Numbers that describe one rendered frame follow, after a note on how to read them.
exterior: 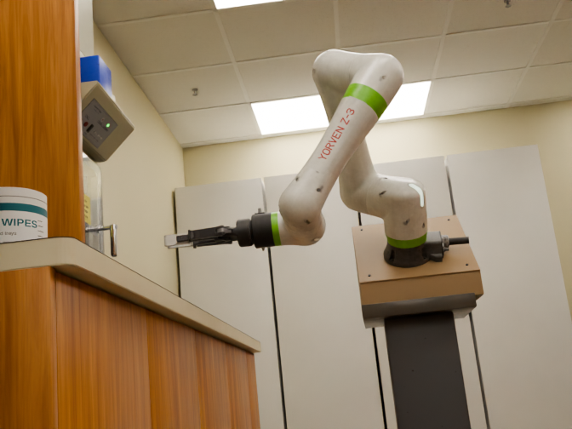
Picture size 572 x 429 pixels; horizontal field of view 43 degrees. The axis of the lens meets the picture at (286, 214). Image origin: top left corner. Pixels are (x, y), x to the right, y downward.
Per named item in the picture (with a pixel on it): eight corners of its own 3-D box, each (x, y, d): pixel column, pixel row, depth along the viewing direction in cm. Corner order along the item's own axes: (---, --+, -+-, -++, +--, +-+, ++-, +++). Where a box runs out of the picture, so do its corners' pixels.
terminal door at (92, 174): (59, 292, 170) (55, 131, 180) (103, 307, 200) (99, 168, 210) (62, 292, 170) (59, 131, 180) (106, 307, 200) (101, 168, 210)
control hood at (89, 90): (53, 122, 180) (52, 85, 182) (98, 163, 211) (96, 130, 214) (99, 117, 179) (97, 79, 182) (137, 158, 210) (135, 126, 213)
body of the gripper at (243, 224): (253, 221, 202) (220, 225, 202) (248, 214, 193) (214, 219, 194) (255, 248, 200) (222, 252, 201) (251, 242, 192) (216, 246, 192)
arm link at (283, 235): (328, 249, 198) (324, 212, 202) (325, 231, 186) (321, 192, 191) (277, 255, 199) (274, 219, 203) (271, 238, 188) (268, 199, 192)
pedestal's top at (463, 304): (464, 317, 235) (462, 305, 236) (477, 306, 205) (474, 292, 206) (365, 328, 239) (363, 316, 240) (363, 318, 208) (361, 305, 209)
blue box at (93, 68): (61, 91, 186) (60, 59, 188) (76, 106, 196) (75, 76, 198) (100, 86, 186) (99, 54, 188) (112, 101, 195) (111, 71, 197)
